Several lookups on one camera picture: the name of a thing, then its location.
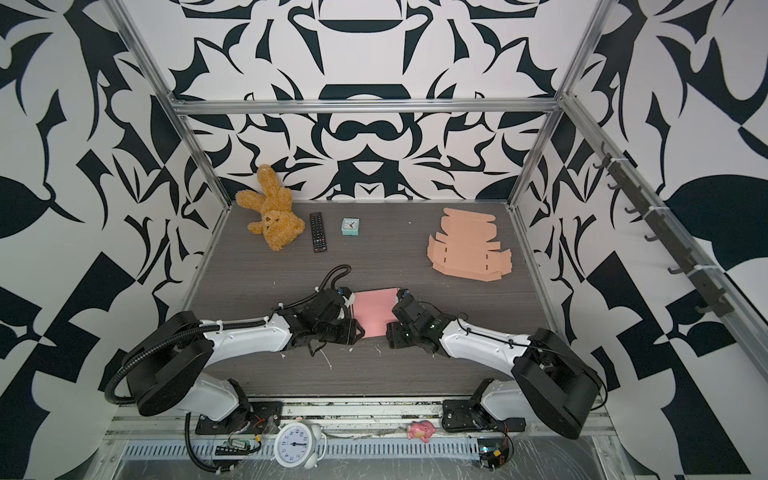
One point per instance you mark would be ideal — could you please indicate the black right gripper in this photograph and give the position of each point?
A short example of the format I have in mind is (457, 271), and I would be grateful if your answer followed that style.
(393, 335)

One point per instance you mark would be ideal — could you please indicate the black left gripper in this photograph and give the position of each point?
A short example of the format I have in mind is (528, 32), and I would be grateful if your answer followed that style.
(350, 336)

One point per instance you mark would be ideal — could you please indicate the pink cardboard box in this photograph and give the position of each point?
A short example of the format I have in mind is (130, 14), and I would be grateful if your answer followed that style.
(374, 310)

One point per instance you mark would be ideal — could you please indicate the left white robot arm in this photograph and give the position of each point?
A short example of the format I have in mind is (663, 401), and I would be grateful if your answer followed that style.
(166, 371)

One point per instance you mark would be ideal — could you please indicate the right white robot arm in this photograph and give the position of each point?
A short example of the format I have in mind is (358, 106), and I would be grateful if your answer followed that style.
(559, 386)

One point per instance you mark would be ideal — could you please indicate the flat orange cardboard box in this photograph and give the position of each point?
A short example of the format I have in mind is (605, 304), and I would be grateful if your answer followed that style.
(466, 247)

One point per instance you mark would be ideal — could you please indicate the black remote control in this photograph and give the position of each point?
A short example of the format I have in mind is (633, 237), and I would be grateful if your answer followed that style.
(318, 235)

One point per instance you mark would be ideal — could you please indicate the small pink toy figure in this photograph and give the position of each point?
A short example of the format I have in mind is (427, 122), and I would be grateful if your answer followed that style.
(421, 430)

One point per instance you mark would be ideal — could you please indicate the small teal alarm clock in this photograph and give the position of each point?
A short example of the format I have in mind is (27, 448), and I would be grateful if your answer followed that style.
(350, 227)

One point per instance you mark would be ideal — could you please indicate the white round alarm clock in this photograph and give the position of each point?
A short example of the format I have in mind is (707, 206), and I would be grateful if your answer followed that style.
(300, 444)

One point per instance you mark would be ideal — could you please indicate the brown plush bunny toy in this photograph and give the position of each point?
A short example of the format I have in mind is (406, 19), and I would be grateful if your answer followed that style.
(279, 225)

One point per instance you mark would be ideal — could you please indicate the right green circuit board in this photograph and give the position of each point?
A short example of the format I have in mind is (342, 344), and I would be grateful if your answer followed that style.
(495, 452)

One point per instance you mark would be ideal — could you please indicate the green circuit board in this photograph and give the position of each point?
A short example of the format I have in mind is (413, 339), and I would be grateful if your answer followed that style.
(239, 447)
(495, 452)

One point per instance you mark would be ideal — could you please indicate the left green circuit board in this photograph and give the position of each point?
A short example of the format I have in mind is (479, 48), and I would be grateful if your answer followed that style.
(239, 447)

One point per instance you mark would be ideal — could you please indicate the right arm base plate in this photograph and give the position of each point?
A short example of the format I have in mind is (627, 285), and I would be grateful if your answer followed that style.
(464, 416)

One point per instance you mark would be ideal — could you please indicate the white slotted cable duct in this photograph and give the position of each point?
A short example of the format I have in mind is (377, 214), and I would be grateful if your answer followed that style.
(338, 449)

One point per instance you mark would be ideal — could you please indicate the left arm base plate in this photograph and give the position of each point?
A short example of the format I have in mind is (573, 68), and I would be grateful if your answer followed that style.
(259, 418)

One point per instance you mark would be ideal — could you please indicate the black wall hook rail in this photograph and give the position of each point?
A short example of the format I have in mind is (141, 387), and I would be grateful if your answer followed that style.
(666, 229)

